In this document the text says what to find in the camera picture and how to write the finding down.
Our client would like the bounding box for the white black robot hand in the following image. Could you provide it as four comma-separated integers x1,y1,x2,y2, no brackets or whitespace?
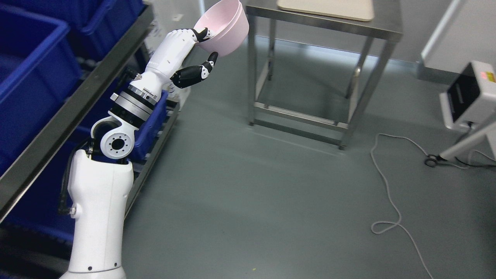
138,27,218,92

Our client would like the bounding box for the pink bowl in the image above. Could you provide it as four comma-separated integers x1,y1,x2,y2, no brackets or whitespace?
198,5,249,58
193,0,243,37

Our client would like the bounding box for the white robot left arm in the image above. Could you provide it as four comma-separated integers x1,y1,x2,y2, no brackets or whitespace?
61,69,172,279

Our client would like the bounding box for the metal shelf rack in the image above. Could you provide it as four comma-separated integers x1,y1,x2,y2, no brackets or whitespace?
1,4,179,223

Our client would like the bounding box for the blue bin lower shelf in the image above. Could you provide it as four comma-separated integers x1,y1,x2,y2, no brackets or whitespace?
1,79,169,242

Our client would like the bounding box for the blue bin rear upper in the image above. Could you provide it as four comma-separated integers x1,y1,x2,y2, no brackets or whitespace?
1,0,144,61

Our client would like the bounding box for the large blue bin upper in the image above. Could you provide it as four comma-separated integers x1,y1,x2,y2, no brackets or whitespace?
0,3,81,174

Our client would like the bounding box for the beige plastic tray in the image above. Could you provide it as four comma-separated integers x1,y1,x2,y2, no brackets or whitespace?
276,0,375,22

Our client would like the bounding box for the stainless steel table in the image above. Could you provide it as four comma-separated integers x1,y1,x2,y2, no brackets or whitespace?
246,0,403,150

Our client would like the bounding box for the white black box device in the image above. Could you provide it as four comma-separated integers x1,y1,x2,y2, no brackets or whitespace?
439,60,496,132

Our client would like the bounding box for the white wheeled stand leg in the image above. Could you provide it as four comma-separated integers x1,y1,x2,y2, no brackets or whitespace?
424,121,496,168

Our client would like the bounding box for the white floor cable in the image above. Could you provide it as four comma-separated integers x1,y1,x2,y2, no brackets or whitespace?
370,133,434,279

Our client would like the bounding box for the black power cable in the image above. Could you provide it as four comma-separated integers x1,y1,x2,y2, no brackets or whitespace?
453,122,496,169

